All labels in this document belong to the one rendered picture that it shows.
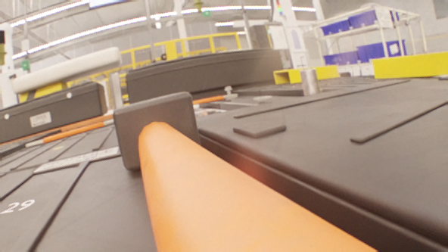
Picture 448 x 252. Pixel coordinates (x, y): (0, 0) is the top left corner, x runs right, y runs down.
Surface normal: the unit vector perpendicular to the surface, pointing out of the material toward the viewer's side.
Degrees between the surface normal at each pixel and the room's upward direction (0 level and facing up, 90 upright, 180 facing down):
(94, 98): 90
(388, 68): 90
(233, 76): 90
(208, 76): 90
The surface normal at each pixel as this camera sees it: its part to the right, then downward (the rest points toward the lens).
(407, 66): -0.89, 0.23
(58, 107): 0.27, 0.10
